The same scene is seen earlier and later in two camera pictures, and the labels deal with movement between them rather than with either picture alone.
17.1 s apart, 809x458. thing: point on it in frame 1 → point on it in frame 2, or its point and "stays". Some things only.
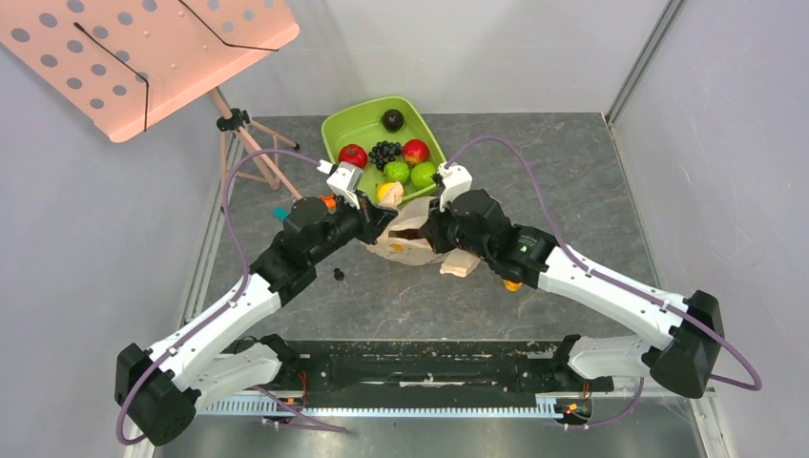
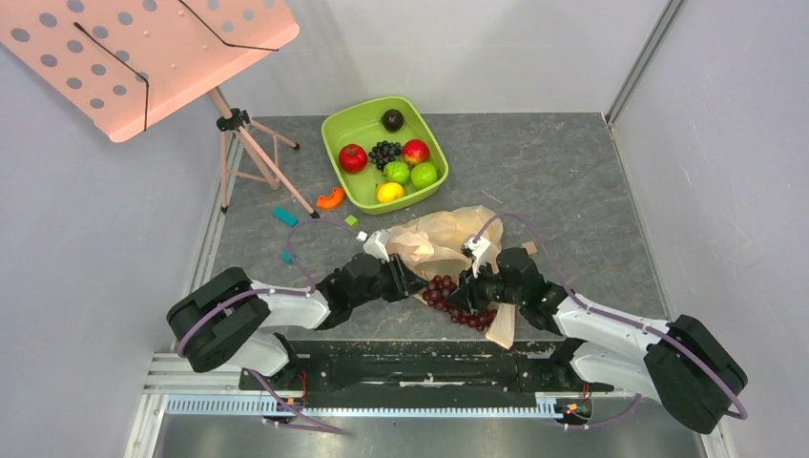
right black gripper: [432, 229] → [476, 289]
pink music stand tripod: [249, 150] stays
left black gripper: [373, 219] → [405, 282]
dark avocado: [392, 119] stays
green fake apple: [421, 176] stays
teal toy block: [280, 213] stays
